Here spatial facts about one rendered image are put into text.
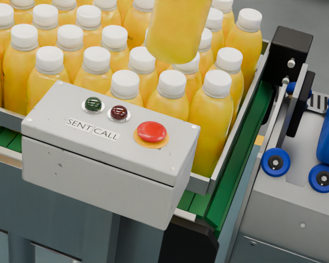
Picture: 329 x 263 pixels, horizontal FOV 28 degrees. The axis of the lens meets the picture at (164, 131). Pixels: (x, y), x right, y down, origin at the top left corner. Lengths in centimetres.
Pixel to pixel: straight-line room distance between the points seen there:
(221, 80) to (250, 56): 19
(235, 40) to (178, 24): 37
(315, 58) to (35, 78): 231
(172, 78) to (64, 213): 29
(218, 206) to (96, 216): 21
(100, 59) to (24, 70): 12
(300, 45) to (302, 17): 222
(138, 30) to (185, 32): 36
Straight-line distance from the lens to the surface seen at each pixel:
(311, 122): 117
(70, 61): 101
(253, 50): 113
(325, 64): 312
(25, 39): 99
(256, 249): 112
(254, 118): 120
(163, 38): 78
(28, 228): 113
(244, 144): 113
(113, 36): 100
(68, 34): 100
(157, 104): 94
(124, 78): 92
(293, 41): 123
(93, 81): 96
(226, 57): 100
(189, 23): 77
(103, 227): 91
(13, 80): 102
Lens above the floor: 162
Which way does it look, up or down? 40 degrees down
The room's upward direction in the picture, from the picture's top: 10 degrees clockwise
